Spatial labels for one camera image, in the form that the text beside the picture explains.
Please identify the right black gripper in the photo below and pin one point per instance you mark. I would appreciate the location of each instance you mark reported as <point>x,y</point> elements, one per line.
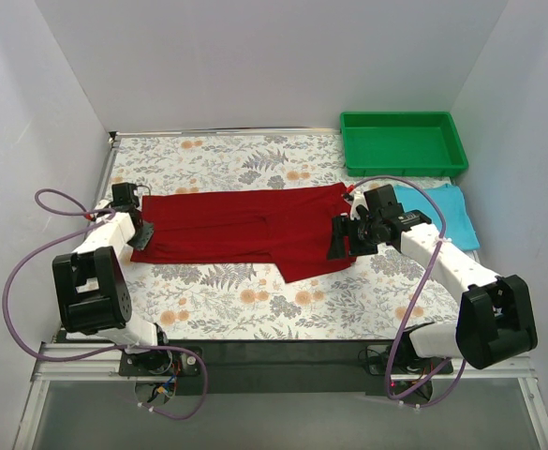
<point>345,235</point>

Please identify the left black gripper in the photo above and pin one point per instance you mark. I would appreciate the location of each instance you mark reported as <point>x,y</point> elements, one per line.
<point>142,234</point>

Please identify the red t-shirt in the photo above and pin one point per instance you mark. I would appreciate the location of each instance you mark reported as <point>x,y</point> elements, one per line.
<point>290,228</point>

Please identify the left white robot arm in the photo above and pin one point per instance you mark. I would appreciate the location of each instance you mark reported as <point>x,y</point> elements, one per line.
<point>92,294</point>

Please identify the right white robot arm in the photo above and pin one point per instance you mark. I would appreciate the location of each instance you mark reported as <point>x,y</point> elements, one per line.
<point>495,317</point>

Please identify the floral patterned table mat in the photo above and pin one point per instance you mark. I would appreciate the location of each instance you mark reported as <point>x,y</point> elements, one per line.
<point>253,301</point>

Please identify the green plastic tray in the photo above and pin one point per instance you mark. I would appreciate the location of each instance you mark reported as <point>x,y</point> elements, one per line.
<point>406,144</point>

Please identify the folded turquoise t-shirt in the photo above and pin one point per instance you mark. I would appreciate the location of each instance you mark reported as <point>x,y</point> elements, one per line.
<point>451,202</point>

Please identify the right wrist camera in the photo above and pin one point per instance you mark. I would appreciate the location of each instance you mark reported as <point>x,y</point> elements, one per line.
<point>354,198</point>

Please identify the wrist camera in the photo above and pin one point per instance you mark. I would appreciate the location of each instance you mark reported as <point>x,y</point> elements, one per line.
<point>103,208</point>
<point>354,198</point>

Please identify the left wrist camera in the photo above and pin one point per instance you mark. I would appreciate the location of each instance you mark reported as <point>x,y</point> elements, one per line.
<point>103,208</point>

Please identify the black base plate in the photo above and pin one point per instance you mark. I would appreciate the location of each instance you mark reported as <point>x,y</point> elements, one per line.
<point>292,366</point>

